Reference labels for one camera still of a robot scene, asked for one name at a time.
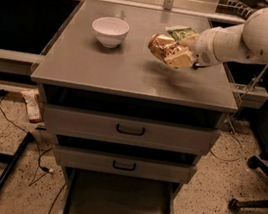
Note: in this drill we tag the black metal floor stand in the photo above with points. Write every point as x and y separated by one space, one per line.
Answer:
11 160

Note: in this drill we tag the white power strip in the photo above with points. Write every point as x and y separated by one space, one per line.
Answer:
240 8

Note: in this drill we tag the grey drawer cabinet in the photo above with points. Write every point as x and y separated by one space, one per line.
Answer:
79 72

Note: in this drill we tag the black office chair base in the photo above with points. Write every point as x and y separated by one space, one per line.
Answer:
258 198

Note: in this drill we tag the grey middle drawer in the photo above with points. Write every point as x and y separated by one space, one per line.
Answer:
123 165

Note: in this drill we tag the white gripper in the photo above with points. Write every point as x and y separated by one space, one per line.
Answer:
204 48

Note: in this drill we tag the green chip bag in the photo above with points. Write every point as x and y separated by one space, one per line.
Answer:
180 32

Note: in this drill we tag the grey top drawer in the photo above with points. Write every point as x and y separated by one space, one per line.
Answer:
125 130

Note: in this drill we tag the white ceramic bowl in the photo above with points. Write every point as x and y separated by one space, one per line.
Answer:
110 32

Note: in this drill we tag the crushed orange can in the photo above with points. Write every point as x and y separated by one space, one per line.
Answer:
162 46

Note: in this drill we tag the snack packet on floor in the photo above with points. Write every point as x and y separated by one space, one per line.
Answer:
32 107

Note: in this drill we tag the grey bottom drawer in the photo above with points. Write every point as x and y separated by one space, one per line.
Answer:
90 192

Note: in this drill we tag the grey drawer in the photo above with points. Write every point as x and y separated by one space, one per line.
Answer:
90 192
123 165
125 130

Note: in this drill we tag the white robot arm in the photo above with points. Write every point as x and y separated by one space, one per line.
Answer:
243 43

